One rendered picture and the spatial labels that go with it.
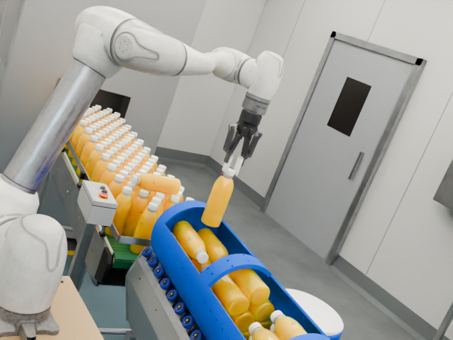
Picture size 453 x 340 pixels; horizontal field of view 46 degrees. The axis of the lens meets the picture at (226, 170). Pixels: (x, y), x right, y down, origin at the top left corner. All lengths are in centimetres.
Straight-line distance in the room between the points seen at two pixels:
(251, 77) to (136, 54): 58
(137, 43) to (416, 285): 417
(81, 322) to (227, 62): 95
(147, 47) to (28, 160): 44
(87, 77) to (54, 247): 45
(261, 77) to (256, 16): 539
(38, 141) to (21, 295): 40
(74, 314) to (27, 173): 41
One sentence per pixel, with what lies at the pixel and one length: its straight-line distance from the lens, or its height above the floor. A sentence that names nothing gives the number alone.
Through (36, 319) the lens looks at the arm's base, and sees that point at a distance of 148.
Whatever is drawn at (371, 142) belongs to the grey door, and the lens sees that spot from 549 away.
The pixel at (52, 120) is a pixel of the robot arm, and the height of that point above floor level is 150.
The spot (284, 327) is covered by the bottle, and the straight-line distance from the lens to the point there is 154.
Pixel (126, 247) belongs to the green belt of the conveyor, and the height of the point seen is 90.
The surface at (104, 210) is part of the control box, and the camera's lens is 215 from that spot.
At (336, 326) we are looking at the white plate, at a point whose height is 104.
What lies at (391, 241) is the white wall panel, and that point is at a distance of 530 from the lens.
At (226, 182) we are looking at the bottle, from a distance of 192.
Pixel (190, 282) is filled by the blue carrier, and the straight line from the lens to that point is 175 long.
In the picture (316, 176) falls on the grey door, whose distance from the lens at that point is 588.
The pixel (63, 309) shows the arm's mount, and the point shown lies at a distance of 161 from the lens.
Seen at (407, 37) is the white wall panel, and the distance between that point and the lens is 561.
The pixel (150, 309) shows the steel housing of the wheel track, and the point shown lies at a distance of 201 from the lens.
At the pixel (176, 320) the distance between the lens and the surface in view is 188.
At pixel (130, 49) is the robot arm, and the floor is 175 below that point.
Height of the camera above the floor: 189
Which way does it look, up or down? 14 degrees down
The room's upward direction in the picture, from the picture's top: 21 degrees clockwise
